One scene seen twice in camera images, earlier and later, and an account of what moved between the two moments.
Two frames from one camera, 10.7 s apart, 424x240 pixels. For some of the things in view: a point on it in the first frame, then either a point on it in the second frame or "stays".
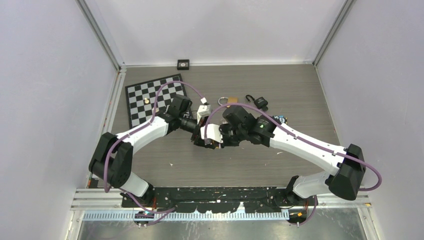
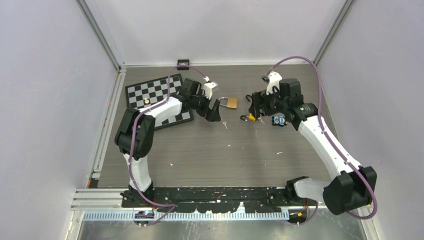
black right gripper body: x=232 y=136 → x=272 y=103
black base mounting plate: x=194 y=199 stays
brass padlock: x=230 y=100 stays
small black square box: x=183 y=64 stays
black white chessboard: x=141 y=97 stays
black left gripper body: x=195 y=129 → x=201 y=104
